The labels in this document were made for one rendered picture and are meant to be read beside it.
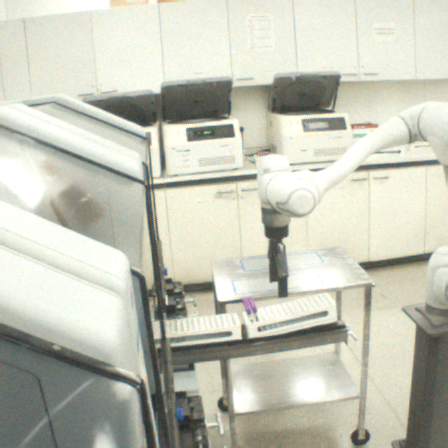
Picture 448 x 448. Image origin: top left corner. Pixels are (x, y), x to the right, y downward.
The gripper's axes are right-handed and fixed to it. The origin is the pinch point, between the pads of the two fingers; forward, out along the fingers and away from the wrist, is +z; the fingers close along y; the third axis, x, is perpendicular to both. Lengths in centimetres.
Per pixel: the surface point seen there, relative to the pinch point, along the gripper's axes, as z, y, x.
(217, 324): 10.7, -0.9, 20.1
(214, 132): -24, 233, -7
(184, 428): 15, -50, 34
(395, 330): 94, 127, -103
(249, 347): 17.6, -6.2, 11.0
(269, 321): 9.9, -4.6, 4.0
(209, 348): 16.4, -6.1, 23.7
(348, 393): 68, 30, -37
